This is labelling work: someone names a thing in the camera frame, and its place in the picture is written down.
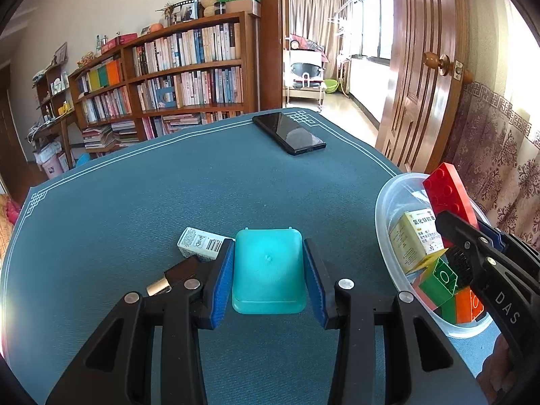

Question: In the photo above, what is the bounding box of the green orange toy block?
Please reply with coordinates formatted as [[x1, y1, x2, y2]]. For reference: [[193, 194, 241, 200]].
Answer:
[[437, 287, 484, 325]]

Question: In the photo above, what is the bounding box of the green pink toy block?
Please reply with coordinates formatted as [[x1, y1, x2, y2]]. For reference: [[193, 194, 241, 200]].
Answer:
[[413, 258, 458, 311]]

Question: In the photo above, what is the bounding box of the red long toy block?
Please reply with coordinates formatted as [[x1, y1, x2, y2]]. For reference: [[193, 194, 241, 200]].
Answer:
[[423, 163, 479, 250]]

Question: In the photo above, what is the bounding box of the brown silver lipstick tube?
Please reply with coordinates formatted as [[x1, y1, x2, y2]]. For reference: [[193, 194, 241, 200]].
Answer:
[[145, 254, 204, 297]]

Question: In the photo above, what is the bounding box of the yellow white medicine box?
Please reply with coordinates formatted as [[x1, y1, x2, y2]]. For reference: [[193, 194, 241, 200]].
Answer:
[[390, 209, 447, 274]]

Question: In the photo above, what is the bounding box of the teal plastic case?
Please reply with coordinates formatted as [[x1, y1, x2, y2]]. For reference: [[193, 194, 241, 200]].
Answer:
[[232, 228, 306, 316]]

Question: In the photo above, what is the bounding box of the black folding comb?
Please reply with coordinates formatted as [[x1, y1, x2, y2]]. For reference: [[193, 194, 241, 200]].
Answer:
[[446, 246, 481, 290]]

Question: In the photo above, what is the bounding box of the clear plastic bowl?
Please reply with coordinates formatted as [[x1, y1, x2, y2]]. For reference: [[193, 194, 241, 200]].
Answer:
[[374, 173, 492, 339]]

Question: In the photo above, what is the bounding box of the patterned purple curtain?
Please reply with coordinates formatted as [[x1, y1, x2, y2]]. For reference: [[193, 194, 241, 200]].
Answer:
[[443, 82, 539, 250]]

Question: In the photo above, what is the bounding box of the white barcode medicine box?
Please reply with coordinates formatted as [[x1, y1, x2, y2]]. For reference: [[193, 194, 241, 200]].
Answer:
[[177, 227, 225, 261]]

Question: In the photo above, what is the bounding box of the wooden door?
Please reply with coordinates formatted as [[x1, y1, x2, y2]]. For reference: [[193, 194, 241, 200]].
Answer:
[[376, 0, 473, 173]]

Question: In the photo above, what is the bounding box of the black smartphone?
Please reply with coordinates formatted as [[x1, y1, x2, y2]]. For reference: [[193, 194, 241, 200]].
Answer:
[[252, 112, 326, 156]]

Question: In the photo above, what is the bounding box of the small wooden shelf desk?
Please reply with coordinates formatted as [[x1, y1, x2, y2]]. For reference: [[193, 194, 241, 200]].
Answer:
[[27, 58, 77, 168]]

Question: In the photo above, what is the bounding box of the wooden bookshelf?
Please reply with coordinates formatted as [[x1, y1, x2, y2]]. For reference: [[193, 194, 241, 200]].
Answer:
[[69, 12, 258, 154]]

